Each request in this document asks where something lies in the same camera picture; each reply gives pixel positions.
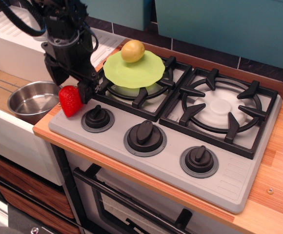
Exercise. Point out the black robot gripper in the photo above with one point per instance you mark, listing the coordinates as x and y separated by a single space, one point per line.
72 58

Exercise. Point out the red toy strawberry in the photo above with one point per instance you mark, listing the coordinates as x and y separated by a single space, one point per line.
70 100

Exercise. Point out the yellow toy potato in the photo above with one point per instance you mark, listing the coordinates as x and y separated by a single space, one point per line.
132 51

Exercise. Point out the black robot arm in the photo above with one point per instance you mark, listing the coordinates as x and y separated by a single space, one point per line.
56 18

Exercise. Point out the small steel pot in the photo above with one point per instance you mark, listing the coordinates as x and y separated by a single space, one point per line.
32 101

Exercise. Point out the light green plastic plate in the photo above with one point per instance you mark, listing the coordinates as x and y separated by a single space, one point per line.
143 73

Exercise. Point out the black left stove knob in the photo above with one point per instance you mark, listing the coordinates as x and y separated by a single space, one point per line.
97 120

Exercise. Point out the black stove knob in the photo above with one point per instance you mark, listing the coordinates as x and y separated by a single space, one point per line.
145 139
97 120
199 162

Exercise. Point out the black left burner grate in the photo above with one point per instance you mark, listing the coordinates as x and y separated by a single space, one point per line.
146 102

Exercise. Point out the black burner grate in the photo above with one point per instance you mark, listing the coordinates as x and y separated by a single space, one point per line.
226 112
146 102

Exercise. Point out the black middle stove knob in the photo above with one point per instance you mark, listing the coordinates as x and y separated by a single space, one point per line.
145 139

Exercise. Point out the upper wooden drawer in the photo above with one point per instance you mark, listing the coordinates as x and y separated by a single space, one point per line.
33 185

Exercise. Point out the wooden drawer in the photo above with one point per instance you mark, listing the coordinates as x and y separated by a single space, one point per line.
33 185
39 213

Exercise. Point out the toy oven door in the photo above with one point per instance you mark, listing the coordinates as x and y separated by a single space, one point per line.
131 217

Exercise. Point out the lower wooden drawer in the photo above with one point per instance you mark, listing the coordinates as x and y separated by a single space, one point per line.
39 213

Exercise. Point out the grey toy stove top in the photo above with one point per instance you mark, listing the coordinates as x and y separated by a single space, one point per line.
228 188

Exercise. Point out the black right stove knob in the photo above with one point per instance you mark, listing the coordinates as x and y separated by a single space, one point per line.
199 162

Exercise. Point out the black right burner grate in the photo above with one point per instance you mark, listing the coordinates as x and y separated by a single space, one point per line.
226 112

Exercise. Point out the black oven door handle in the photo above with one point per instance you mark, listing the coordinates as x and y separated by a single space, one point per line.
178 227

